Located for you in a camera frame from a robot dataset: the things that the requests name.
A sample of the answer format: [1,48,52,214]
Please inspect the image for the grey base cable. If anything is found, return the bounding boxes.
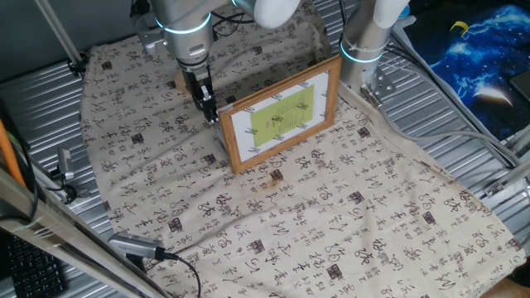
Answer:
[373,98,522,167]

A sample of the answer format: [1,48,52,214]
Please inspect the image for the blue galaxy print mat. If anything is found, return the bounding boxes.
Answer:
[403,2,530,142]

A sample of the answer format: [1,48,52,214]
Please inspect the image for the light wooden block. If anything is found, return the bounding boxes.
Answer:
[173,72,194,95]

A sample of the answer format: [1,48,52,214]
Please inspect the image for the beige calligraphy print cloth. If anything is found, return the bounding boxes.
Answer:
[79,0,527,298]

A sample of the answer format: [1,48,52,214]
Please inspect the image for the aluminium frame bar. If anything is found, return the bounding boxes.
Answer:
[0,167,166,298]

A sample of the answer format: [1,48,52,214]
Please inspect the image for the orange cable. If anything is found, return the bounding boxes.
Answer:
[0,118,27,188]

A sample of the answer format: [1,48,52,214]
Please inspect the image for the small clamp-mounted camera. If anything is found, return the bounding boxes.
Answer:
[56,147,76,181]

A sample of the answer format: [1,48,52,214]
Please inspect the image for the silver base mounting plate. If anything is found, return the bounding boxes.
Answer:
[359,65,397,109]

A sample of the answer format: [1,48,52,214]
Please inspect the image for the dark flat device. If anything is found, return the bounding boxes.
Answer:
[508,70,530,103]

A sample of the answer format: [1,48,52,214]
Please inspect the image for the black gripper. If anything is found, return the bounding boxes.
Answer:
[181,65,219,124]

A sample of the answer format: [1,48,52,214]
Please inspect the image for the wooden picture frame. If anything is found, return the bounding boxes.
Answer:
[218,54,343,175]

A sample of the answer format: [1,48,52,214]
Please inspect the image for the grey metal pole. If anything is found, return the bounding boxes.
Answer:
[33,0,84,67]

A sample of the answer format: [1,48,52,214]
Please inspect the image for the thick black cable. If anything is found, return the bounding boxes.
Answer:
[0,98,41,223]

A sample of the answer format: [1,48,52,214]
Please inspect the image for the black keyboard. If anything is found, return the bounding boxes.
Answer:
[3,233,70,298]

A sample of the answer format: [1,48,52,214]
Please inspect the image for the black camera cable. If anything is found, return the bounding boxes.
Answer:
[163,251,203,298]

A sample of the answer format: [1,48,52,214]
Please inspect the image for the grey depth camera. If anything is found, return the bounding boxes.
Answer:
[108,232,166,274]

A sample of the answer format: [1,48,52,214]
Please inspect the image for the aluminium corner bracket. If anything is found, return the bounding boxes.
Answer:
[483,156,530,199]

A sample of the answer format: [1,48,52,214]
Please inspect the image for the black pole clamp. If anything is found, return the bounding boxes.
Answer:
[67,51,90,79]

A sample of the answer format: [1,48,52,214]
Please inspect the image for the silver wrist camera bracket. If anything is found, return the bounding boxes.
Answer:
[132,12,167,55]

